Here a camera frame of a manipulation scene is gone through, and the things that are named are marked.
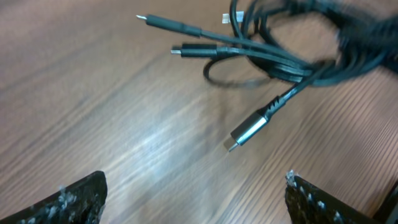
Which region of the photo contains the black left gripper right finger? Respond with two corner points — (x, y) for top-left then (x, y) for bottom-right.
(285, 170), (378, 224)

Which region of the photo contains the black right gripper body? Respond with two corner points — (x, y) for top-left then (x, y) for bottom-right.
(373, 182), (398, 224)

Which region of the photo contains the black braided usb cable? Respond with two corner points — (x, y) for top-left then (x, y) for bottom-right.
(228, 0), (398, 153)

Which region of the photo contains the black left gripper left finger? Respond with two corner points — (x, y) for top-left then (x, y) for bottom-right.
(1, 170), (108, 224)

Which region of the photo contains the black thin usb cable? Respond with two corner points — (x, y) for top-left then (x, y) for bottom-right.
(170, 0), (398, 88)

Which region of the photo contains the black smooth usb cable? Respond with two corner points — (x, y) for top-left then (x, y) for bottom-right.
(136, 0), (398, 78)

